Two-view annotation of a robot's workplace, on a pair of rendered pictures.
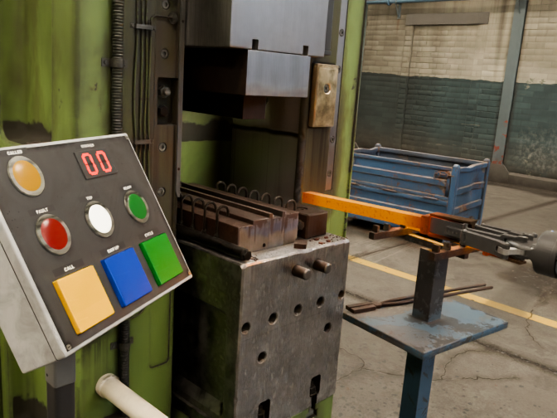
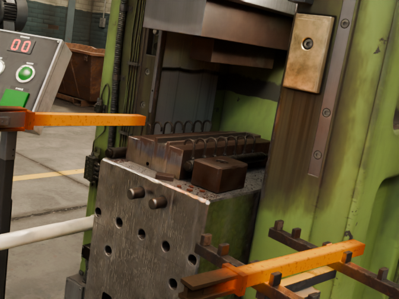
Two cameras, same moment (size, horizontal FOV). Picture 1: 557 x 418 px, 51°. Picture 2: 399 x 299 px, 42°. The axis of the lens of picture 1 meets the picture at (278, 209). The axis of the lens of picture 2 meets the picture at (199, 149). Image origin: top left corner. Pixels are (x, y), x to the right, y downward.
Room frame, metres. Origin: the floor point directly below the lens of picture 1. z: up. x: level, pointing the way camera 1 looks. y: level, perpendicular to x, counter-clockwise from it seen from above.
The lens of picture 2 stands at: (1.33, -1.30, 1.26)
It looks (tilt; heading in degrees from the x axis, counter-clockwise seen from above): 12 degrees down; 85
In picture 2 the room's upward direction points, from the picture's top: 9 degrees clockwise
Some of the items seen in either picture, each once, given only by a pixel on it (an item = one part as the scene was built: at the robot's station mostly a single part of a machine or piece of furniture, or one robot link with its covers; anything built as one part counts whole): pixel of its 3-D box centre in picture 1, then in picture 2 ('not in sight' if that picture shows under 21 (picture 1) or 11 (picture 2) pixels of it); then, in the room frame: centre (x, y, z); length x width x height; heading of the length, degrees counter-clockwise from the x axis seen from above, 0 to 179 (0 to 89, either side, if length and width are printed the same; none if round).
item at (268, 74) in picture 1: (218, 70); (224, 22); (1.48, 0.17, 1.32); 0.42 x 0.20 x 0.10; 47
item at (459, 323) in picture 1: (425, 319); not in sight; (1.62, -0.46, 0.64); 0.40 x 0.30 x 0.02; 129
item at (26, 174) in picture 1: (26, 176); not in sight; (0.76, 0.34, 1.16); 0.05 x 0.03 x 0.04; 137
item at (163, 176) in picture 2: (300, 244); (164, 176); (1.37, -0.06, 0.92); 0.04 x 0.03 x 0.01; 175
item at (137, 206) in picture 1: (137, 206); (25, 73); (0.94, 0.23, 1.09); 0.05 x 0.03 x 0.04; 137
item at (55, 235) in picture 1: (54, 234); not in sight; (0.75, 0.30, 1.09); 0.05 x 0.03 x 0.04; 137
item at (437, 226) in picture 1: (448, 228); not in sight; (1.04, -0.31, 1.06); 0.07 x 0.01 x 0.03; 47
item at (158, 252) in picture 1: (159, 259); (13, 103); (0.92, 0.19, 1.01); 0.07 x 0.05 x 0.07; 162
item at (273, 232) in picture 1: (212, 212); (203, 148); (1.48, 0.17, 0.96); 0.42 x 0.20 x 0.09; 47
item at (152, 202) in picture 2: (322, 266); (157, 203); (1.36, -0.12, 0.87); 0.04 x 0.03 x 0.03; 47
